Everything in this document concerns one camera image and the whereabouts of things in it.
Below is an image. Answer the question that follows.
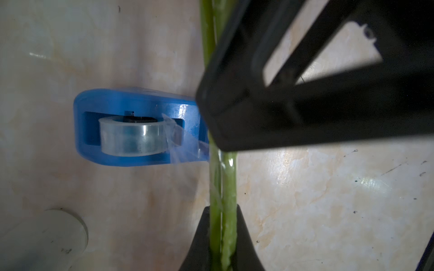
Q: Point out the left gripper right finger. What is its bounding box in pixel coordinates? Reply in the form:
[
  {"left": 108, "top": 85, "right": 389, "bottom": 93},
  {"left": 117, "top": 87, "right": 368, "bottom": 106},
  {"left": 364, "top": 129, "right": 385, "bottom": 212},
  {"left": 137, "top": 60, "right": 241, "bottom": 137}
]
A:
[{"left": 234, "top": 205, "right": 265, "bottom": 271}]

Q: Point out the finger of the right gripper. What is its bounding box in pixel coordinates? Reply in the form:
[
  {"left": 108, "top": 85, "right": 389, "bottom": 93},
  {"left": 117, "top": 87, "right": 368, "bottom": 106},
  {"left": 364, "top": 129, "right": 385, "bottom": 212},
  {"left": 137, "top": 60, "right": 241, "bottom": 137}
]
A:
[{"left": 196, "top": 1, "right": 434, "bottom": 151}]

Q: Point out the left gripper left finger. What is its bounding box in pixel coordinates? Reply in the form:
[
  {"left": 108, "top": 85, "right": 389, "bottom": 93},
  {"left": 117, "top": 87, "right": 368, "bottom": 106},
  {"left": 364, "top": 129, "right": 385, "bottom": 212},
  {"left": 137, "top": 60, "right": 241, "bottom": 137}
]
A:
[{"left": 179, "top": 207, "right": 211, "bottom": 271}]

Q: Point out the pink flower bouquet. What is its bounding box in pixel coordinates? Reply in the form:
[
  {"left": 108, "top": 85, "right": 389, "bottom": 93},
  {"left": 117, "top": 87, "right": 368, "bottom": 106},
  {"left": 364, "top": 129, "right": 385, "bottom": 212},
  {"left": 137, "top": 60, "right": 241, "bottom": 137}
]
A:
[{"left": 200, "top": 0, "right": 236, "bottom": 271}]

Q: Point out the blue tape dispenser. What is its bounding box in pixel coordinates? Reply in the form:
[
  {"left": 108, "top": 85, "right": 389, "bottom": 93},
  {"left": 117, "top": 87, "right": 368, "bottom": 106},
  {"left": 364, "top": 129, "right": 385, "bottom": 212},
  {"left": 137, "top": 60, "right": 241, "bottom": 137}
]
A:
[{"left": 73, "top": 88, "right": 209, "bottom": 167}]

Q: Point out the glass jar with cork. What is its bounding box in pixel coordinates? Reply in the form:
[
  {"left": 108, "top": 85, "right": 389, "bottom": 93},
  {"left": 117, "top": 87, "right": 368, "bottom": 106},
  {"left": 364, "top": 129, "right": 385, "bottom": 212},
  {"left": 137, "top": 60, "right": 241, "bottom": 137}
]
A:
[{"left": 1, "top": 209, "right": 89, "bottom": 271}]

